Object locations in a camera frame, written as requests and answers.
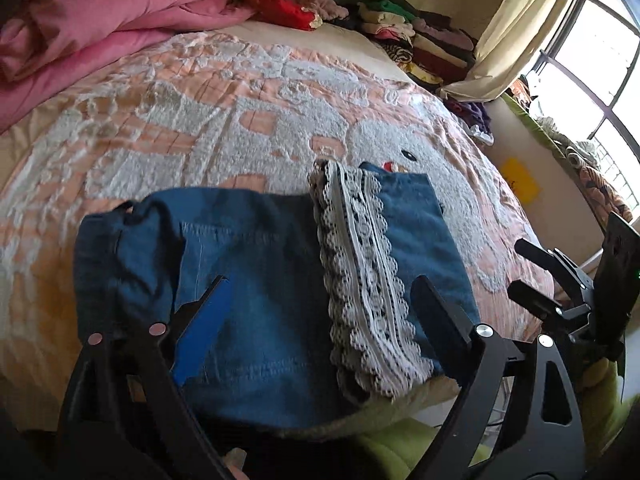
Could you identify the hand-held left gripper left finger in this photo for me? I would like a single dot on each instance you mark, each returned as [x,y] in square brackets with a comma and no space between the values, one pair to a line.
[207,332]

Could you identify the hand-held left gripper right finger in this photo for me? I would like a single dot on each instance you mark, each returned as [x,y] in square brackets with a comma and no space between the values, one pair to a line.
[440,320]

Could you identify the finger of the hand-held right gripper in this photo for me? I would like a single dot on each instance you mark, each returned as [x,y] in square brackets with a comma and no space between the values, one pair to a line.
[535,300]
[550,260]

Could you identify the blue denim pants lace trim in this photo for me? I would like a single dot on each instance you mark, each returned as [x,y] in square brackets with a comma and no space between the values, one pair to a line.
[260,280]

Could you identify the yellow flat object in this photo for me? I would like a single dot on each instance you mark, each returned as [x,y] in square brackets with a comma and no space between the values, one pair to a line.
[521,179]

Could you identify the green cloth on window sill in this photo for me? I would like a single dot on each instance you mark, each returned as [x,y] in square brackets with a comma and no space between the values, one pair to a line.
[565,145]

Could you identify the light green cloth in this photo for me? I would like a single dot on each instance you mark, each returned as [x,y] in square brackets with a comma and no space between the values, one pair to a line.
[395,447]

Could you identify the purple cloth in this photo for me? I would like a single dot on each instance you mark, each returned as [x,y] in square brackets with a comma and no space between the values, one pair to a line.
[470,115]

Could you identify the window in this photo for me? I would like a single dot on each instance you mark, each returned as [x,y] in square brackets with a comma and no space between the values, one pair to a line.
[595,65]

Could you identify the pink and white printed blanket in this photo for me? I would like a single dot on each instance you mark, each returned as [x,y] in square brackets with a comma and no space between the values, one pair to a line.
[200,125]

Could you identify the cream curtain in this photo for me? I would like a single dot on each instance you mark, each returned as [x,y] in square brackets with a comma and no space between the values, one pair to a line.
[525,25]

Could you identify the pile of folded clothes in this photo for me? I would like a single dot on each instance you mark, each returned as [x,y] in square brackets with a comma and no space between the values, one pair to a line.
[420,35]

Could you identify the mauve fluffy cloth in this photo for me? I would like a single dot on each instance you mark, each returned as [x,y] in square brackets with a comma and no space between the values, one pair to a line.
[320,5]

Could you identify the pink duvet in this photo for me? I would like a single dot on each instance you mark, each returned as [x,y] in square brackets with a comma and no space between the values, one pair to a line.
[90,15]

